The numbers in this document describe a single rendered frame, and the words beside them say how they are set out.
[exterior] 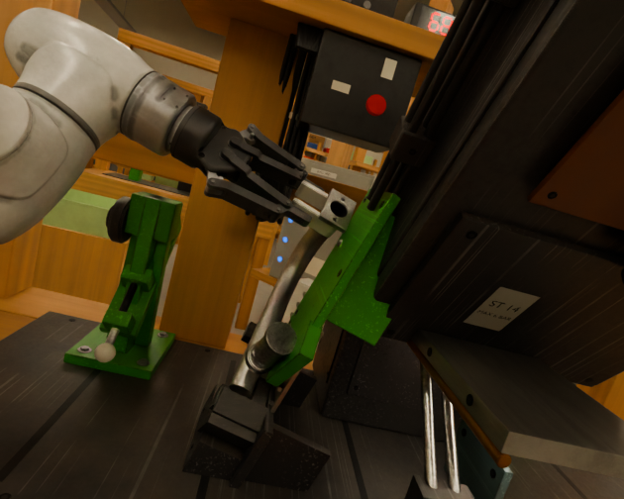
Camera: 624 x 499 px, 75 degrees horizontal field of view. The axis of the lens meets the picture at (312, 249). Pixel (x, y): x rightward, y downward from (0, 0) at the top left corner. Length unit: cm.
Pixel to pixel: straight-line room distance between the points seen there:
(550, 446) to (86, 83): 56
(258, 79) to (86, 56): 35
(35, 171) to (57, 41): 16
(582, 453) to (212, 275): 66
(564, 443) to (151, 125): 51
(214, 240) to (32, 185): 40
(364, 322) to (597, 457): 23
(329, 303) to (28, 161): 33
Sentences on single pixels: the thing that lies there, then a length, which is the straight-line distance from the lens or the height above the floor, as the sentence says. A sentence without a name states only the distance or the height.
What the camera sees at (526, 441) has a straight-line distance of 36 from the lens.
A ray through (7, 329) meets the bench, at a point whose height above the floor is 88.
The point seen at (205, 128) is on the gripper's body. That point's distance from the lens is 53.
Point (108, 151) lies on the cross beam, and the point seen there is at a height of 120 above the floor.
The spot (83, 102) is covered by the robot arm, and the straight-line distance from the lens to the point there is 54.
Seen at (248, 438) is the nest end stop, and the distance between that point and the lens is 52.
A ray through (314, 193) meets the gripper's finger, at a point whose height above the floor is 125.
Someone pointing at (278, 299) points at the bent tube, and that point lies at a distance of 59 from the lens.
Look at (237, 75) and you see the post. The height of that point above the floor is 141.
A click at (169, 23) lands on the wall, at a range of 1104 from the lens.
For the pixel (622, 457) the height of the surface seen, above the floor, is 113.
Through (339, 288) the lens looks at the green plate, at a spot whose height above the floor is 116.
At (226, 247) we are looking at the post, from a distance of 82.
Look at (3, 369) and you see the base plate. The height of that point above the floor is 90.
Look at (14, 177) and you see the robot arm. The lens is 49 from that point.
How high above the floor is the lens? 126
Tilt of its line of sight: 9 degrees down
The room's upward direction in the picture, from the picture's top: 16 degrees clockwise
